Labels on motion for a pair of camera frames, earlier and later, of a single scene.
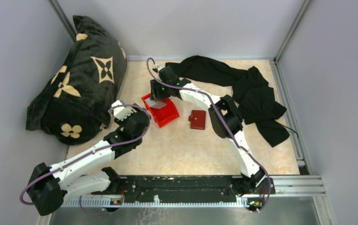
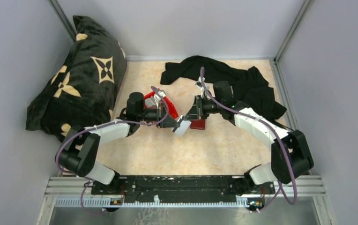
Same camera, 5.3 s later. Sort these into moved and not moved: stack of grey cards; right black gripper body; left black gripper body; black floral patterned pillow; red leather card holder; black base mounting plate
Moved: right black gripper body; left black gripper body
Not moved: stack of grey cards; red leather card holder; black floral patterned pillow; black base mounting plate
